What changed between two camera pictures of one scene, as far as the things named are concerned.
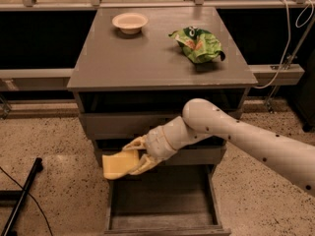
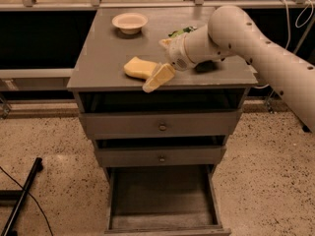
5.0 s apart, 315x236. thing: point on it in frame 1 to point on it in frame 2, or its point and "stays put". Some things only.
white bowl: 130,23 stays put
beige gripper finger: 137,144 to 165,41
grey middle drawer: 186,156 stays put
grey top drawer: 122,124 stays put
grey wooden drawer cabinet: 136,68 stays put
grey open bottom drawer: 171,200 stays put
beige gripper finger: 146,162 to 164,73
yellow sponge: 119,164 to 139,68
